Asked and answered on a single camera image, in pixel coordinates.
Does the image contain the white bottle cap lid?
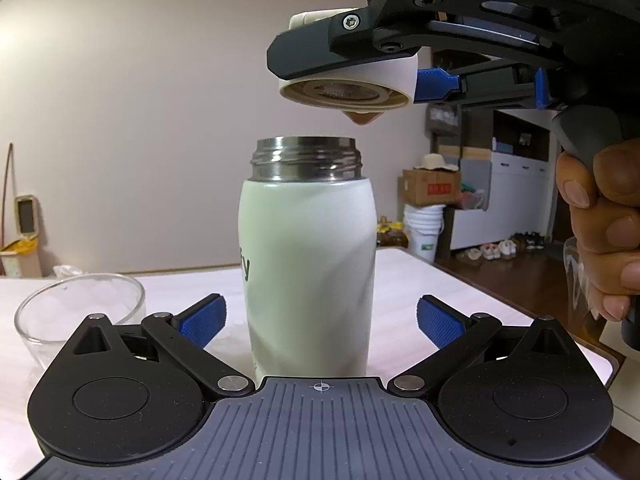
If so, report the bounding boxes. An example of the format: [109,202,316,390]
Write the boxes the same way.
[278,8,420,127]

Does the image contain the white thermos bottle body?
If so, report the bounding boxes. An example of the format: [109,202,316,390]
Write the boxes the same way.
[238,136,376,379]

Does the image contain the person right hand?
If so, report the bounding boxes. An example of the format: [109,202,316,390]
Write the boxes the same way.
[555,139,640,321]

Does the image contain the brown cardboard box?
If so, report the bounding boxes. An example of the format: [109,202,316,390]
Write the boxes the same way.
[401,169,461,207]

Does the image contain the stack of white buckets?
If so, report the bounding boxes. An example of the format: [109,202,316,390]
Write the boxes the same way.
[404,205,445,263]

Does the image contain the shoes on floor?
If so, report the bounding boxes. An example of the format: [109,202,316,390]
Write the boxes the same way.
[456,232,546,264]

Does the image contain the clear glass bowl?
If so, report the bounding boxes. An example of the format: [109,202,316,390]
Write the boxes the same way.
[14,273,146,368]

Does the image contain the cardboard box yellow top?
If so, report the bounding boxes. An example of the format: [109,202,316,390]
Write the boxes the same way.
[1,237,42,278]

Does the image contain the leaning wooden stick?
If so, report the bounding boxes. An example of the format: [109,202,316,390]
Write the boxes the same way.
[0,142,14,248]

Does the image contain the white wall cabinet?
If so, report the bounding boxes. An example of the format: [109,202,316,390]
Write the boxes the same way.
[426,104,559,252]

